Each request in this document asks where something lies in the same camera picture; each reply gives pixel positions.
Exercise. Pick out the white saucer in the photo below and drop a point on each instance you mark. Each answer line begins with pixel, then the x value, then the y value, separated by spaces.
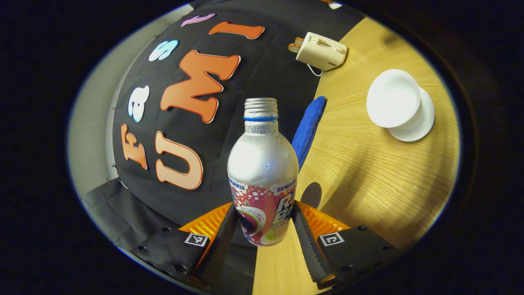
pixel 423 123

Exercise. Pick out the blue towel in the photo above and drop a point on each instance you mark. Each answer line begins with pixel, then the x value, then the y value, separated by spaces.
pixel 309 127

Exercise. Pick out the white teacup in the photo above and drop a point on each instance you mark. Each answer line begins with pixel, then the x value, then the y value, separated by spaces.
pixel 393 98

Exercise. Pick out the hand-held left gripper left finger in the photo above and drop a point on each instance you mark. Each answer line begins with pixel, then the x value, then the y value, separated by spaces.
pixel 223 246

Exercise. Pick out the silver water bottle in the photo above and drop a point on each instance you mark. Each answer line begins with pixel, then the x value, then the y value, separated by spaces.
pixel 262 164

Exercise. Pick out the dark round coaster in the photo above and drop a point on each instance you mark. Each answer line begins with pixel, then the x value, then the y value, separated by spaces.
pixel 313 194

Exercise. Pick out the black backdrop cloth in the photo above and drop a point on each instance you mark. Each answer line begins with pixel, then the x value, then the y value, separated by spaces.
pixel 254 73

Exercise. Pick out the toast slice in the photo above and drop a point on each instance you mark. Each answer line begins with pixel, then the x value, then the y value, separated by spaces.
pixel 299 40
pixel 293 48

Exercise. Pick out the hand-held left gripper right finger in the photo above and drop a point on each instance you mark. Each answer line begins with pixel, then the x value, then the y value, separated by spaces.
pixel 309 250

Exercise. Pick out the white toaster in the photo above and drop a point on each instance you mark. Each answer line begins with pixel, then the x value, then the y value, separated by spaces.
pixel 323 51

